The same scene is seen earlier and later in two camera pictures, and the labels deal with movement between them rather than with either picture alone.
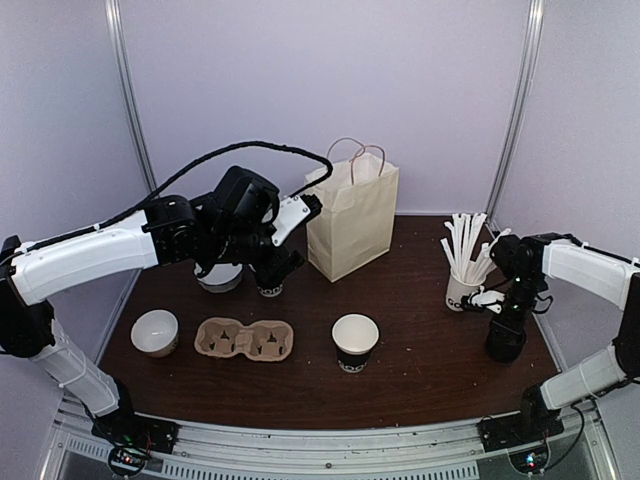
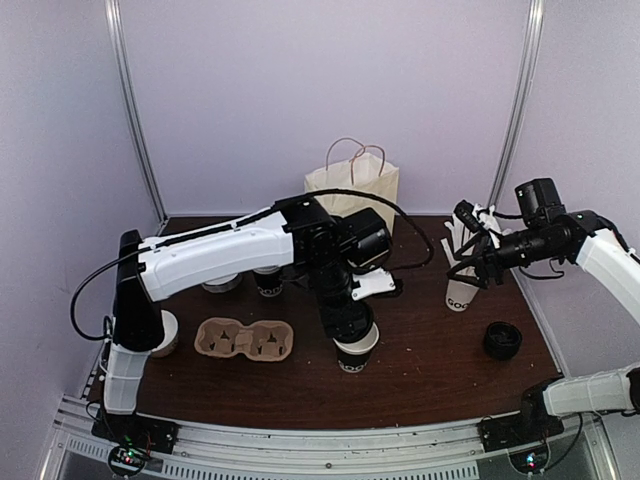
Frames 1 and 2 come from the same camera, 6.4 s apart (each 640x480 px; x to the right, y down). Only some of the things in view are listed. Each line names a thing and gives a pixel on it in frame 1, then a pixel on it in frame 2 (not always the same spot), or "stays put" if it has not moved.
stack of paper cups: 270,287 stays put
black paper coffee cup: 354,335 stays put
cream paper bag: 359,198 stays put
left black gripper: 284,262 -> 340,322
